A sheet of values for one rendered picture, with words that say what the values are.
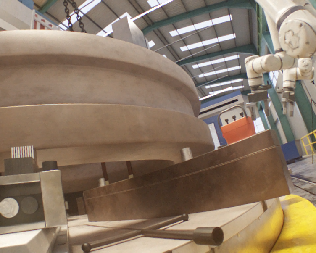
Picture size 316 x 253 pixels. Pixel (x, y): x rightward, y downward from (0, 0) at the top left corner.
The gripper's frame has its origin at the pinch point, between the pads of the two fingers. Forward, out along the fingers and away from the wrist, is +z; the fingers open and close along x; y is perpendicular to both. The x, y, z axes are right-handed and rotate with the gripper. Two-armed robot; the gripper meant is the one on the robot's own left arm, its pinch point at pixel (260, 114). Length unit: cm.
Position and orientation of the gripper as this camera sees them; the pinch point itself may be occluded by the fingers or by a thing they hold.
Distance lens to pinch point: 135.2
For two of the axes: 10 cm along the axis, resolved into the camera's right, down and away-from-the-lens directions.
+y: -3.8, 0.0, 9.2
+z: 1.8, 9.8, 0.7
